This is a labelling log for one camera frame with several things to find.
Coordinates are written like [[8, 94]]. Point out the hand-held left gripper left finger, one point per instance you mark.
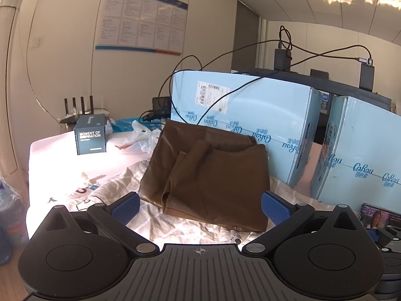
[[127, 209]]

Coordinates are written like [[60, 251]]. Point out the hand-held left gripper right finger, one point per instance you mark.
[[275, 209]]

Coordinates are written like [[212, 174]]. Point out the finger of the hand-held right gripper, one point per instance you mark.
[[372, 234]]

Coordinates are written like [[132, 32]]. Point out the brown garment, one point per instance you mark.
[[206, 175]]

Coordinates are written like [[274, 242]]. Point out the smartphone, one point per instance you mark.
[[377, 218]]

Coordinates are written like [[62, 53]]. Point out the printed bed sheet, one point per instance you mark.
[[194, 225]]

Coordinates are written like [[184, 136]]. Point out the white plastic bag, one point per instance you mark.
[[145, 136]]

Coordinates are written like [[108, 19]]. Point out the small dark printed box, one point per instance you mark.
[[90, 136]]

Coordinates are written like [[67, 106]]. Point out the light blue flat packet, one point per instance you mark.
[[125, 125]]

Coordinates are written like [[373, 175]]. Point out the light blue cardboard box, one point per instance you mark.
[[366, 144]]

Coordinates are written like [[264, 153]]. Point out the light blue box with label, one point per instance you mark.
[[250, 116]]

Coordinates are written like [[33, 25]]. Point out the black router with antennas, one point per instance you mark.
[[72, 117]]

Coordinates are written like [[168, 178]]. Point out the black electronic device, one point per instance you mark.
[[161, 106]]

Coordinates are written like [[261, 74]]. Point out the dark desk partition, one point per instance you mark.
[[344, 89]]

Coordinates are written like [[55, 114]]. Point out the black charger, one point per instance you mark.
[[366, 76], [282, 59]]

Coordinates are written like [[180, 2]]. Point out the grey door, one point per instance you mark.
[[247, 37]]

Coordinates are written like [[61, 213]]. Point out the wall switch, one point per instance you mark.
[[36, 42]]

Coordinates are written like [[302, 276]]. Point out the wall poster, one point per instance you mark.
[[141, 18]]

